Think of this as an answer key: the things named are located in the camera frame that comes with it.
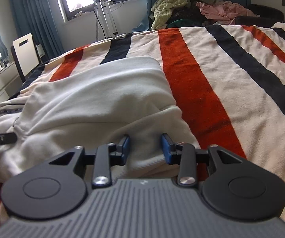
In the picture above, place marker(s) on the white and black chair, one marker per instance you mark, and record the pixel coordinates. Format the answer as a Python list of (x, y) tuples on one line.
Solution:
[(24, 52)]

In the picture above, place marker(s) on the black armchair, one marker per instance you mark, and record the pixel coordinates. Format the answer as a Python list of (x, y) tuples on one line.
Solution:
[(266, 12)]

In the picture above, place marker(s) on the white sweatshirt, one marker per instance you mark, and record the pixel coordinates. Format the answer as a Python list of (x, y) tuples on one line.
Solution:
[(95, 99)]

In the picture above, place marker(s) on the pink garment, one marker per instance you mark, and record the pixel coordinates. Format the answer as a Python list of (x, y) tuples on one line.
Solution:
[(219, 11)]

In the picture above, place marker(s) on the garment steamer stand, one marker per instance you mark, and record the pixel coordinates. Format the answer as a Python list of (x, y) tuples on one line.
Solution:
[(106, 17)]

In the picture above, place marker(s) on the striped blanket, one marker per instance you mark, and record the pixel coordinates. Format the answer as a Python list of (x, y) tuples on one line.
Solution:
[(231, 79)]

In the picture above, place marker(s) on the yellow-green knit blanket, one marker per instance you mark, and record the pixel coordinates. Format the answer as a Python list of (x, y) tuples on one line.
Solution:
[(167, 7)]

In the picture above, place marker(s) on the rags on windowsill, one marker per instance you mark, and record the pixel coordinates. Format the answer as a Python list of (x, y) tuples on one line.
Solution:
[(79, 12)]

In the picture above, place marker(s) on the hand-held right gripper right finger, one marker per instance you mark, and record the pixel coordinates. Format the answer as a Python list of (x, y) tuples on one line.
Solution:
[(166, 148)]

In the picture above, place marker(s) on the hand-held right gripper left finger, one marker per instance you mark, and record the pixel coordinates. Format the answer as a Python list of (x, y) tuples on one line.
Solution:
[(125, 146)]

